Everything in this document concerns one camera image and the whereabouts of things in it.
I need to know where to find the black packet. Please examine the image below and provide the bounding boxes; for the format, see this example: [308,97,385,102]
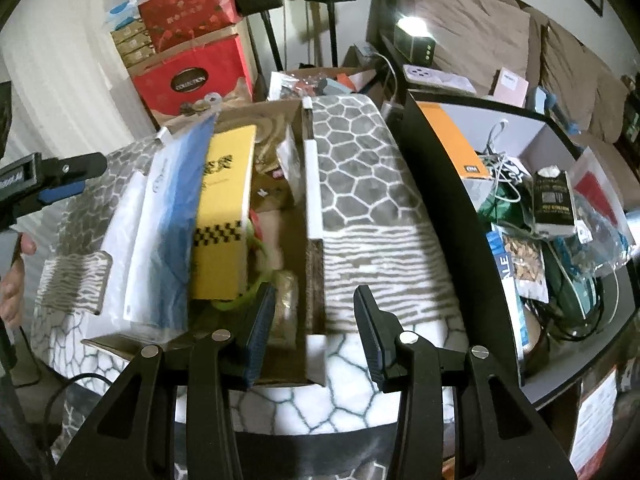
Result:
[531,166,585,237]

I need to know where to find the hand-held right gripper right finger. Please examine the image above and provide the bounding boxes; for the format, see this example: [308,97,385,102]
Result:
[353,285,576,480]

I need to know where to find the orange white box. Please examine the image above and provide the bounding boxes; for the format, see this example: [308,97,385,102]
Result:
[416,101,492,182]

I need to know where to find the blue-edged face mask pack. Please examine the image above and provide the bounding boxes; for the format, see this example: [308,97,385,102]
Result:
[101,112,219,335]

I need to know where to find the blue white packet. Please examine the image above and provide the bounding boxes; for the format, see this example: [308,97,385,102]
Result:
[486,224,527,362]

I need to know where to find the green plastic item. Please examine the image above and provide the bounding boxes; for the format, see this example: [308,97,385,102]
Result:
[209,236,282,312]

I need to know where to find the glowing portable light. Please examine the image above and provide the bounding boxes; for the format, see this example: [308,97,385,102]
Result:
[393,15,437,62]

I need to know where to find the brown sofa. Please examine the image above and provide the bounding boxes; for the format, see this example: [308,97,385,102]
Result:
[377,0,640,173]

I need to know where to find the clear bag red contents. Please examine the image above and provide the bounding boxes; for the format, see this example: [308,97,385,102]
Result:
[569,149,637,277]

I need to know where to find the cardboard box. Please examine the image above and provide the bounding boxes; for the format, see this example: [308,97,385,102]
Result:
[81,99,329,388]

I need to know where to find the white power strip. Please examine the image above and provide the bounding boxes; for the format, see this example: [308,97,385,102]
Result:
[403,62,477,95]

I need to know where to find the blue tissue pack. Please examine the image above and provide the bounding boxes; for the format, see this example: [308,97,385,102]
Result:
[104,0,144,32]

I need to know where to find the nut snack packet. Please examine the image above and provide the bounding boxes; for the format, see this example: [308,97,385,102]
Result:
[499,231,549,305]

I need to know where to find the grey white patterned blanket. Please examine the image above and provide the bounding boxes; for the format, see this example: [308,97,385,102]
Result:
[30,92,468,438]

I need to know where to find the white curtain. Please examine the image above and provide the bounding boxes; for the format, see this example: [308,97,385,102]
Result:
[0,25,158,171]

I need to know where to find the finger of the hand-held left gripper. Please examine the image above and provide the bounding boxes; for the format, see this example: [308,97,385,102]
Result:
[42,152,108,182]
[37,182,84,205]

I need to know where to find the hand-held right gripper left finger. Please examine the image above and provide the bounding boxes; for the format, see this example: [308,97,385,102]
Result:
[52,282,278,480]

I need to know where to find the black storage crate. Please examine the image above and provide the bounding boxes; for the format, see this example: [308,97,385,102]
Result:
[399,89,640,413]

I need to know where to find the clear plastic packet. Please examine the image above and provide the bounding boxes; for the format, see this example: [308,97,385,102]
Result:
[268,70,307,103]

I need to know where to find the black cable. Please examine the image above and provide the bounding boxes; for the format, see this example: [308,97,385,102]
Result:
[41,371,123,443]

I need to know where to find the white printed sheet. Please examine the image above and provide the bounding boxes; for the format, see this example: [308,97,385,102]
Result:
[569,366,622,477]

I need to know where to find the black speaker stand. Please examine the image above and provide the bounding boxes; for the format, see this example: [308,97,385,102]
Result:
[324,2,342,69]
[259,11,285,72]

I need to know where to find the person's left hand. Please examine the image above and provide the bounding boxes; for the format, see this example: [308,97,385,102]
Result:
[0,233,39,325]

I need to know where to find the white cable bundle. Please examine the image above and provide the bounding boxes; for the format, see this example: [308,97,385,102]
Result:
[479,119,527,188]

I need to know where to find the red gift bag oval label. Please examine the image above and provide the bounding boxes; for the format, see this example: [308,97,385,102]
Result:
[131,34,254,122]

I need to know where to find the pink small box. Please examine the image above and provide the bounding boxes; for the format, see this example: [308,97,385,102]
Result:
[492,67,529,107]

